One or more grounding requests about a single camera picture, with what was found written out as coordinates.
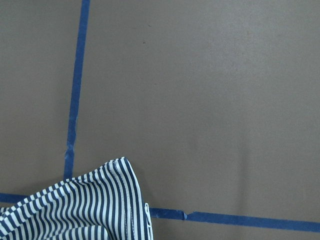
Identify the blue white striped polo shirt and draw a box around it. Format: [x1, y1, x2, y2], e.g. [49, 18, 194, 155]
[0, 157, 154, 240]

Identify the brown paper table cover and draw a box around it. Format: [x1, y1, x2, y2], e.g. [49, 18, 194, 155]
[0, 0, 320, 240]

